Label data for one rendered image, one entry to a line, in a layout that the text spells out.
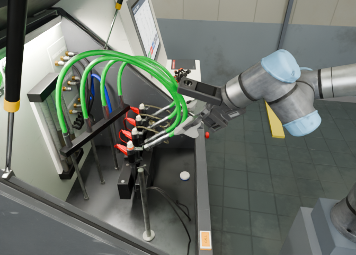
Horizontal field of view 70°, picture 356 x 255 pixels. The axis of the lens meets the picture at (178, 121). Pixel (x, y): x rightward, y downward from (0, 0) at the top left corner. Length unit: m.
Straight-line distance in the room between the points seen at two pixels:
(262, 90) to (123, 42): 0.62
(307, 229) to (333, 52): 2.62
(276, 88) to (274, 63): 0.05
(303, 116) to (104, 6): 0.75
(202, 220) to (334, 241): 0.41
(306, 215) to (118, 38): 0.98
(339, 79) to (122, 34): 0.73
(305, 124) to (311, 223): 0.57
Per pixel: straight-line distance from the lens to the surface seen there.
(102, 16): 1.03
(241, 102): 0.61
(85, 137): 0.92
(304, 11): 3.22
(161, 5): 3.19
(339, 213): 0.99
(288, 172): 2.45
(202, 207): 0.86
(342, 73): 0.71
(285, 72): 0.56
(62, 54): 1.04
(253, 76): 0.58
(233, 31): 3.16
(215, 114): 0.66
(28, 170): 0.87
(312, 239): 1.07
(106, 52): 0.67
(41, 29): 0.88
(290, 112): 0.60
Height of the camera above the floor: 1.64
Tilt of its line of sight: 36 degrees down
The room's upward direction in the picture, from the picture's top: straight up
